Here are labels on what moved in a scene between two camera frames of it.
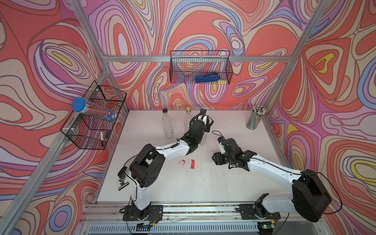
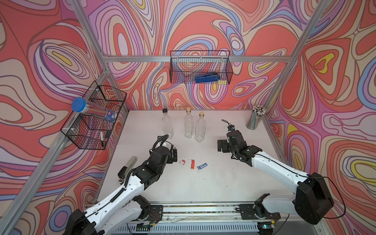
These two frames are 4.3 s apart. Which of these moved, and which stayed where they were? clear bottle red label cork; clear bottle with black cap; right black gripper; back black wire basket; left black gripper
Moved: left black gripper; right black gripper
Stayed: clear bottle red label cork; back black wire basket; clear bottle with black cap
